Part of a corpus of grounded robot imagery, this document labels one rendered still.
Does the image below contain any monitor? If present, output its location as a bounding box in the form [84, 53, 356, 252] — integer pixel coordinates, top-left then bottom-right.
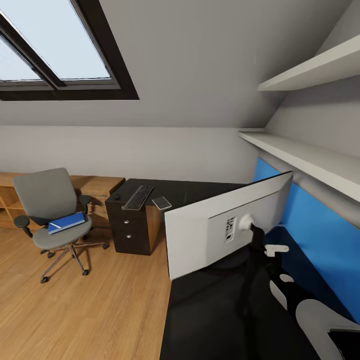
[162, 170, 295, 280]

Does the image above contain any notebook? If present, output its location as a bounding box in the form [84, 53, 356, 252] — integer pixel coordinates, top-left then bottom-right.
[153, 197, 172, 210]

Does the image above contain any folder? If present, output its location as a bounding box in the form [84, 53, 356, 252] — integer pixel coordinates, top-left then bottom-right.
[48, 211, 85, 234]

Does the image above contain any swivel chair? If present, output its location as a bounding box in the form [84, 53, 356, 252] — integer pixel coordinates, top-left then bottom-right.
[12, 167, 108, 284]

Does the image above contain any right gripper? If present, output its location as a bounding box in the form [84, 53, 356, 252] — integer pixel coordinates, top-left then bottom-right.
[248, 244, 282, 271]

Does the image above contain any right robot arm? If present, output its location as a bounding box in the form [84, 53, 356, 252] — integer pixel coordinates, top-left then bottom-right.
[248, 244, 360, 360]

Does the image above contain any keyboard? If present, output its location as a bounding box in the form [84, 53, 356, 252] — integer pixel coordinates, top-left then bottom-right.
[122, 185, 154, 211]

